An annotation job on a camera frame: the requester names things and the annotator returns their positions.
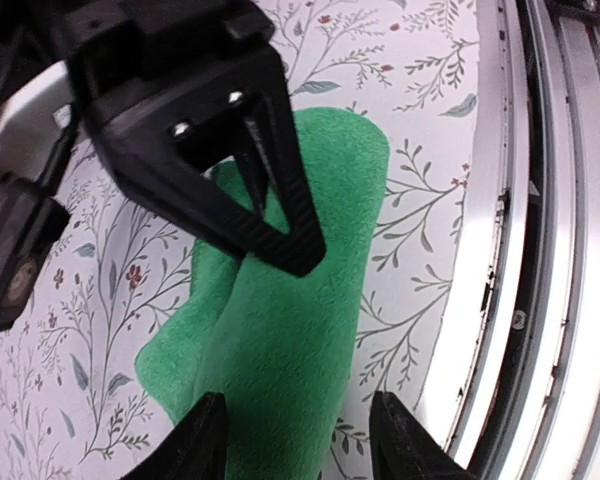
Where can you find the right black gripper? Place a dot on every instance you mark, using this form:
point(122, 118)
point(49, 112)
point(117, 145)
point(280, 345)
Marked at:
point(174, 160)

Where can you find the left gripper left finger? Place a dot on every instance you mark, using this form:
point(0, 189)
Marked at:
point(196, 449)

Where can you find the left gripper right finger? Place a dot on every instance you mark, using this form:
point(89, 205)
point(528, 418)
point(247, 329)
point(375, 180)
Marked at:
point(402, 449)

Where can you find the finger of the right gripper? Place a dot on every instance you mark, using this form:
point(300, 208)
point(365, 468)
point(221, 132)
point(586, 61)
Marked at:
point(282, 227)

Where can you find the green towel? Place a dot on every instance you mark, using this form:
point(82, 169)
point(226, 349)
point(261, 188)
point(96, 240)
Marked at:
point(277, 347)

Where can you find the front aluminium rail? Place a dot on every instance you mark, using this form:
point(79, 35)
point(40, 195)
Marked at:
point(513, 390)

